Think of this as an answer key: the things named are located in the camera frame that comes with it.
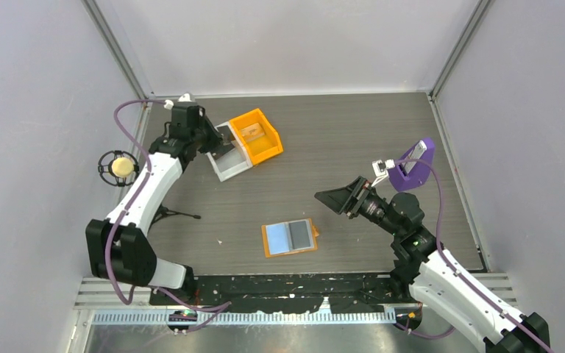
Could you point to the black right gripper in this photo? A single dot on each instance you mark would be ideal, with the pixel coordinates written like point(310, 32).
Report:
point(340, 199)

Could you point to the microphone with shock mount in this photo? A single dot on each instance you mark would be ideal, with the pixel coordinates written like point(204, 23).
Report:
point(118, 168)

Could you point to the orange plastic bin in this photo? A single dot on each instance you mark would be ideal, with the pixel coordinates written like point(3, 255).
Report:
point(263, 148)

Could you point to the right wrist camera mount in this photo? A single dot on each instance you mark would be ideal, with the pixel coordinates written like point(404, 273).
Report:
point(382, 170)

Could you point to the tan card stack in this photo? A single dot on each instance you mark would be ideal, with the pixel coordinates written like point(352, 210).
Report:
point(252, 132)

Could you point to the black microphone tripod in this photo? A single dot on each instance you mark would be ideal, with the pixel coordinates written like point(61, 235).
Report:
point(164, 212)

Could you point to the purple metronome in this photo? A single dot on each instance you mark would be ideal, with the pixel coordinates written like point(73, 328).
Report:
point(410, 175)

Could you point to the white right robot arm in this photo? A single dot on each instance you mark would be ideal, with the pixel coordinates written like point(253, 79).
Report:
point(426, 272)

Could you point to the orange card holder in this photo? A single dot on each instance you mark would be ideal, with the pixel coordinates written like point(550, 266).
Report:
point(289, 237)

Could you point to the aluminium front rail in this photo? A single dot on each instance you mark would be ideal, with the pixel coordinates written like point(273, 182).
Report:
point(190, 317)

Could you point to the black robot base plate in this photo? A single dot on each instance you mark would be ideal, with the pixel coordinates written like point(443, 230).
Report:
point(298, 293)

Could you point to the white plastic bin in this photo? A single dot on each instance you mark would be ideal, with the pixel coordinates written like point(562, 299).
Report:
point(234, 163)

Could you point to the black credit card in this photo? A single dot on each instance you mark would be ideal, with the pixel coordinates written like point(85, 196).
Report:
point(223, 149)
point(300, 234)

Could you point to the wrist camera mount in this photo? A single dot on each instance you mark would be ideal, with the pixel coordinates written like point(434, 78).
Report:
point(382, 170)
point(184, 98)

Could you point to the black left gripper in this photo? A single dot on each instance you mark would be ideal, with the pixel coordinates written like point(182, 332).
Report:
point(215, 138)

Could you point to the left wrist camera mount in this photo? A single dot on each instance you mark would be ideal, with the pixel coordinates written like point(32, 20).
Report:
point(184, 98)

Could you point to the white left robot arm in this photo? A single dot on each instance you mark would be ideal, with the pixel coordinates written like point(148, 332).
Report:
point(118, 248)

